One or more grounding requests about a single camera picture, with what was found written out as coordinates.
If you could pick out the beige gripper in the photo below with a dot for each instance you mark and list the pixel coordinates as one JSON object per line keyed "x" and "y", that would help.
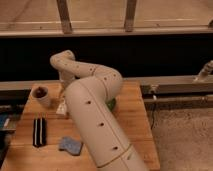
{"x": 66, "y": 79}

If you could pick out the white plastic bottle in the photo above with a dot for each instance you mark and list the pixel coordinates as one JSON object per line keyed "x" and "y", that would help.
{"x": 62, "y": 108}

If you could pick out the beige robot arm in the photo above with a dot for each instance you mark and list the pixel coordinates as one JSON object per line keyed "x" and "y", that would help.
{"x": 88, "y": 89}

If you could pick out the white cup with dark contents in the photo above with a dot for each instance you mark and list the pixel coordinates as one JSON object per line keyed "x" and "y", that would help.
{"x": 41, "y": 94}

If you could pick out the green bowl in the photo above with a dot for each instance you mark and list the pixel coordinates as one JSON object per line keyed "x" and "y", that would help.
{"x": 111, "y": 104}

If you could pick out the wooden table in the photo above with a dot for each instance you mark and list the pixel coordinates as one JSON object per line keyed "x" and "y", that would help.
{"x": 129, "y": 111}

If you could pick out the black and white striped cloth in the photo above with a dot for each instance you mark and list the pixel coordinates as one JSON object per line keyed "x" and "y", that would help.
{"x": 39, "y": 132}

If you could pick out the blue sponge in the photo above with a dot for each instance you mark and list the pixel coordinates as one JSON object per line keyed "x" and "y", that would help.
{"x": 71, "y": 145}

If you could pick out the metal window frame post left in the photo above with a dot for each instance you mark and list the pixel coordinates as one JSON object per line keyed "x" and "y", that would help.
{"x": 64, "y": 16}

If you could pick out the metal window frame post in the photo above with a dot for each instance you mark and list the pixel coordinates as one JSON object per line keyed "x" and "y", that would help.
{"x": 130, "y": 15}
{"x": 64, "y": 16}

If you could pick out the metal window frame post right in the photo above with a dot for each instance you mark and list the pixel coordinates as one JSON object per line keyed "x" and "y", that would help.
{"x": 130, "y": 15}

